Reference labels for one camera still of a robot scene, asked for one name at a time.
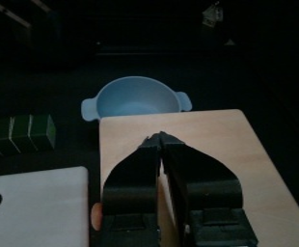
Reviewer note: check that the green white-striped block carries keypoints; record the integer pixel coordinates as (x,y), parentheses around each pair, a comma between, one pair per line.
(23,135)

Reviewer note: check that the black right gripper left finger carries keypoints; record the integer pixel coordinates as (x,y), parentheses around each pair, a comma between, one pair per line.
(131,193)

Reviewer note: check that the white cutting board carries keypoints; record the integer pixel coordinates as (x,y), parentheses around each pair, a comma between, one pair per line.
(40,209)

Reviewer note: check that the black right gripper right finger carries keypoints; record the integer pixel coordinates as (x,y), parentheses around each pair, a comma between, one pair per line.
(207,193)

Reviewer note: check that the silver frame clamp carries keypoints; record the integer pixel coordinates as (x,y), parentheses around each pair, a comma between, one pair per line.
(213,14)

